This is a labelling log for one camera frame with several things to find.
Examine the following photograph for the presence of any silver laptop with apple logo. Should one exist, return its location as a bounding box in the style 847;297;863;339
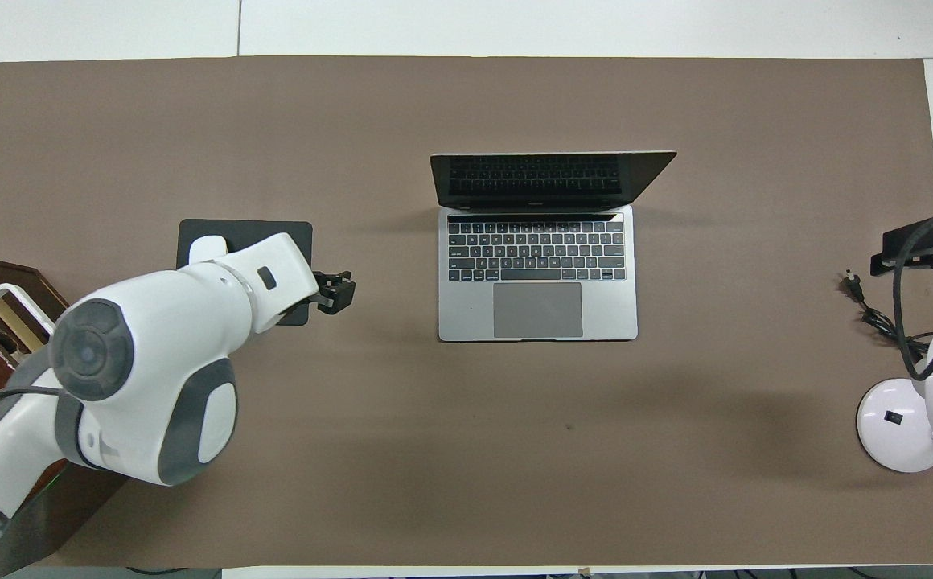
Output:
430;150;678;343

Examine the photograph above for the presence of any black lamp power cable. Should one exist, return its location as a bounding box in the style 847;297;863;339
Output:
845;271;931;360

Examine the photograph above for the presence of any large brown table mat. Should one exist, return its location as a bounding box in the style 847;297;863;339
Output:
0;56;933;568

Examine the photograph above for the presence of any gold handle plate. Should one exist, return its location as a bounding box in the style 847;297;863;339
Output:
0;283;45;355

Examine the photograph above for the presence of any white computer mouse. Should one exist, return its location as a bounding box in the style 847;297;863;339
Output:
189;235;228;266

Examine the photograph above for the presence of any white box handle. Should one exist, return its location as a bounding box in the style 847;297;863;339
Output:
0;283;57;335

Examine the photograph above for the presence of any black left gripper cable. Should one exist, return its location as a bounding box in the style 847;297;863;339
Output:
0;388;62;459

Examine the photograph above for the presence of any black mouse pad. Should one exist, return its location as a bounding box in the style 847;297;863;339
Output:
176;219;314;326

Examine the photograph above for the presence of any white desk lamp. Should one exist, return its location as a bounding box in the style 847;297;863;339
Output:
857;332;933;473

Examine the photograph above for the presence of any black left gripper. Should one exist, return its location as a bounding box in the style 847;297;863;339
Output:
310;271;357;316

